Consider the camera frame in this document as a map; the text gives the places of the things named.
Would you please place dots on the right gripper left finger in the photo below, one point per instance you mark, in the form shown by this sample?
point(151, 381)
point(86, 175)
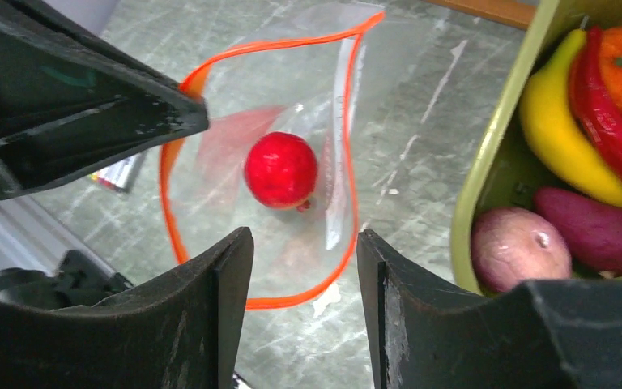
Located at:
point(180, 329)

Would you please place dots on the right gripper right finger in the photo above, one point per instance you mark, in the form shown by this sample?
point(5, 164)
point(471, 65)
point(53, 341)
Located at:
point(425, 332)

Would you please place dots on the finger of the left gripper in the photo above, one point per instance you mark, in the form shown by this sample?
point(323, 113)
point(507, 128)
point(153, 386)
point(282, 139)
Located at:
point(71, 103)

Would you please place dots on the red pomegranate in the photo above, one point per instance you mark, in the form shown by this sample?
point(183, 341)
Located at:
point(281, 171)

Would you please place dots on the clear zip top bag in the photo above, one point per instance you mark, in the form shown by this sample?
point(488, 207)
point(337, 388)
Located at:
point(301, 75)

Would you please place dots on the colored marker pack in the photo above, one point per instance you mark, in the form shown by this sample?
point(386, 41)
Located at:
point(120, 176)

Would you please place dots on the purple onion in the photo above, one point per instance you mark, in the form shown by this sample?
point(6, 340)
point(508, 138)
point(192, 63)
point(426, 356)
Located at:
point(511, 244)

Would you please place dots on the olive green plastic bin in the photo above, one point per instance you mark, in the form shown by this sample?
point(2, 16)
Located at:
point(505, 172)

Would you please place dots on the purple sweet potato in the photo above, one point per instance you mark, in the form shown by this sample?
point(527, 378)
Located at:
point(592, 230)

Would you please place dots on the yellow banana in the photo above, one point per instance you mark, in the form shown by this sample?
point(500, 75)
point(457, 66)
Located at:
point(554, 136)

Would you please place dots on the red chili pepper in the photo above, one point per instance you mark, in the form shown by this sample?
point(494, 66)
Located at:
point(592, 105)

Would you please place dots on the wooden shelf rack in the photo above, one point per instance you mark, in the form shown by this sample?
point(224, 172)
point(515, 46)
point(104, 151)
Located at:
point(507, 12)

